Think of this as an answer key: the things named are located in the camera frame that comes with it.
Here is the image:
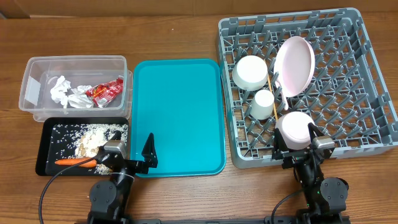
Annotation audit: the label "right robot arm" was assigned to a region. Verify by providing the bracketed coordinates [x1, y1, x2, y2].
[264, 123, 351, 224]

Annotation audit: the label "small white tissue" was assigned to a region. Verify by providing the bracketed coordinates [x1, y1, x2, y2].
[50, 75, 71, 109]

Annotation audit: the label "white plastic fork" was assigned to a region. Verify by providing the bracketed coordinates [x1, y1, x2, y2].
[275, 76, 289, 111]

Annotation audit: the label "small white round cup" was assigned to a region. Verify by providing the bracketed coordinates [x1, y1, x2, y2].
[250, 90, 274, 120]

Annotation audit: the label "black plastic tray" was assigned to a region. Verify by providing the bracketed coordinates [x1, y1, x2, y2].
[35, 117, 129, 176]

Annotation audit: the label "pink bowl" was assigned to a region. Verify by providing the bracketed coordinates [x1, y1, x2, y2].
[275, 111, 314, 150]

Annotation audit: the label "teal plastic tray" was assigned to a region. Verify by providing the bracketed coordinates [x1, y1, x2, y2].
[130, 58, 226, 178]

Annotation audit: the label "clear plastic bin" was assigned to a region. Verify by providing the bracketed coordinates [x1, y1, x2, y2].
[19, 55, 132, 122]

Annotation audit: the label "white bowl with nuts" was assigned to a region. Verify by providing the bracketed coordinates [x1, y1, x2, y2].
[232, 55, 268, 91]

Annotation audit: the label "large white tissue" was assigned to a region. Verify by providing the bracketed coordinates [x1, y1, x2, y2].
[68, 85, 94, 109]

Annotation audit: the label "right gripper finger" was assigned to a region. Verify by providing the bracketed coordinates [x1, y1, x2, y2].
[308, 123, 324, 139]
[272, 128, 288, 154]

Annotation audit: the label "orange carrot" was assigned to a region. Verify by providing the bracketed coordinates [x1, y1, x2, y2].
[55, 157, 97, 168]

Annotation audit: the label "grey dishwasher rack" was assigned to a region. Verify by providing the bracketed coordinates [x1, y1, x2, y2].
[218, 7, 397, 169]

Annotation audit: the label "red snack wrapper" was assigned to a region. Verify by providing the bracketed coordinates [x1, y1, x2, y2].
[85, 78, 124, 108]

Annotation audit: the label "wooden chopstick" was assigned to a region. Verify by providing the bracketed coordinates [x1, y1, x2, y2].
[267, 73, 279, 121]

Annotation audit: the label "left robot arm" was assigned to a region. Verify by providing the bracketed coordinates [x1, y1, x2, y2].
[87, 131, 158, 223]

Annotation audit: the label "pink white plate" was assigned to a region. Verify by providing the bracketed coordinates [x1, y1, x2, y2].
[274, 36, 315, 97]

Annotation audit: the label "spilled rice and nuts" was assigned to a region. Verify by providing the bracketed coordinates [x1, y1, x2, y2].
[45, 124, 128, 175]

